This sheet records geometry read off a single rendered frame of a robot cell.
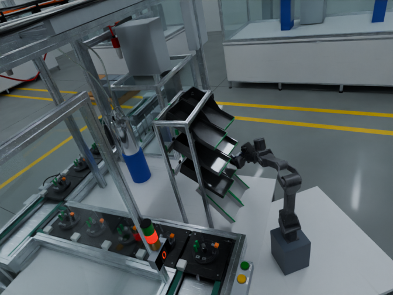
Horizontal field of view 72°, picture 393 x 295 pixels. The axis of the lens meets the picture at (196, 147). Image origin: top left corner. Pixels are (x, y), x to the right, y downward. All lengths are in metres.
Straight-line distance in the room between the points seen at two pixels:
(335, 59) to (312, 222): 3.53
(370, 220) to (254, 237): 1.56
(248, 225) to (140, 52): 1.48
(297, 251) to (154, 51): 1.63
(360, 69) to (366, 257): 3.68
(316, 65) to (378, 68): 0.85
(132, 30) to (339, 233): 1.91
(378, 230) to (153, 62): 2.41
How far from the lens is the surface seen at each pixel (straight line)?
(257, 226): 1.76
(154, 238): 1.21
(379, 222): 3.06
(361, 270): 1.68
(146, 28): 2.16
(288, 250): 1.43
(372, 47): 4.89
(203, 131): 1.34
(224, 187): 1.52
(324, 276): 1.62
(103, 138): 0.94
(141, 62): 2.28
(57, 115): 0.81
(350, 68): 5.00
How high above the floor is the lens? 2.25
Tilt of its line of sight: 34 degrees down
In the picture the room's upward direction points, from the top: 13 degrees counter-clockwise
